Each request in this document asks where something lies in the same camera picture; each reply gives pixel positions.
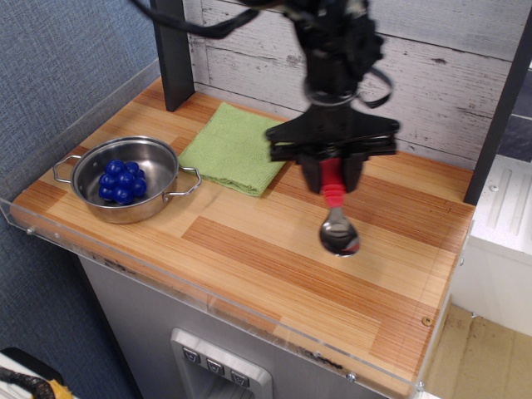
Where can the right dark vertical post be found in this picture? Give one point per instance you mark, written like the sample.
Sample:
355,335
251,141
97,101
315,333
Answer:
505,106

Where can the grey dispenser control panel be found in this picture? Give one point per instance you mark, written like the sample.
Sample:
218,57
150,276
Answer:
210,371

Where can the white plastic side unit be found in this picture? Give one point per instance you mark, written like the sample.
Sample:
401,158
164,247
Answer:
493,276

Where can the dark vertical post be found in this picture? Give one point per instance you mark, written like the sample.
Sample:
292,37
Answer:
175,66
505,106

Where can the clear acrylic table guard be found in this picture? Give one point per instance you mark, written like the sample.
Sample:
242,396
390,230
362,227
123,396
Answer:
258,260

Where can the green folded cloth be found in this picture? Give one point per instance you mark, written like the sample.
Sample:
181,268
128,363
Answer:
232,150

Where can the left dark vertical post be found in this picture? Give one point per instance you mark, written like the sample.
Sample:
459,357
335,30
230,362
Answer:
175,66

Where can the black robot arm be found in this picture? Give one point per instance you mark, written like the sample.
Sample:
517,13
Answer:
340,44

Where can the black yellow object bottom left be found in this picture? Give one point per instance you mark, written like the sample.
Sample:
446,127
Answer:
38,387

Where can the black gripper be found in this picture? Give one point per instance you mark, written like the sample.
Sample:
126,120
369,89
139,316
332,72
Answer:
321,133

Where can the small steel pot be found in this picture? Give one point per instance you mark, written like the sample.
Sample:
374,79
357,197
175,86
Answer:
166,178

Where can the blue toy grape cluster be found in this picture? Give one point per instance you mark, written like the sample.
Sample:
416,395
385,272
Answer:
122,182

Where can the red handled metal spoon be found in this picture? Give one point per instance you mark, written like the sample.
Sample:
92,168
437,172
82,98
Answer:
337,234

